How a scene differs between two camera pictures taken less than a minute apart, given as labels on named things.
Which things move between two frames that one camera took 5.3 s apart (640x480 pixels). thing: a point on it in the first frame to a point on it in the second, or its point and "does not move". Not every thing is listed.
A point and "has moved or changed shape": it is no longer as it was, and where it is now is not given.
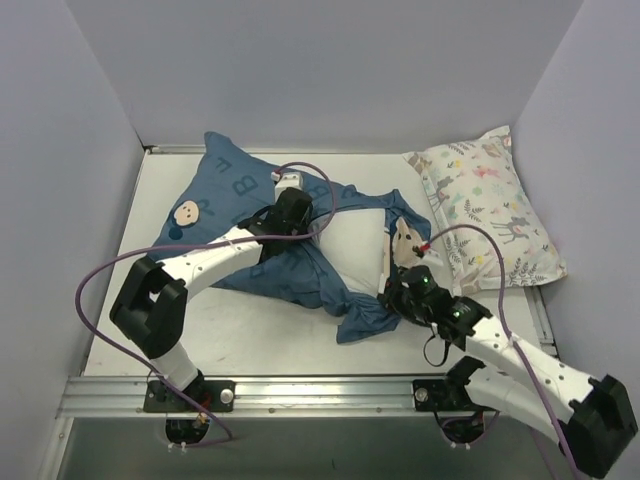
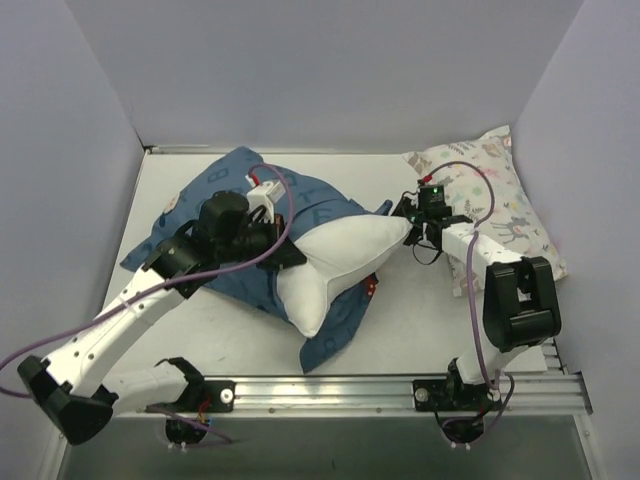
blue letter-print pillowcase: x=189 y=197 has moved or changed shape
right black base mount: x=441 y=395 does not move
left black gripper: x=298 y=201 to x=286 y=251
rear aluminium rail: x=176 y=151 does not move
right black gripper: x=395 y=286 to x=412 y=210
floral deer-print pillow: x=484 y=182 does not move
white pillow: x=355 y=244 has moved or changed shape
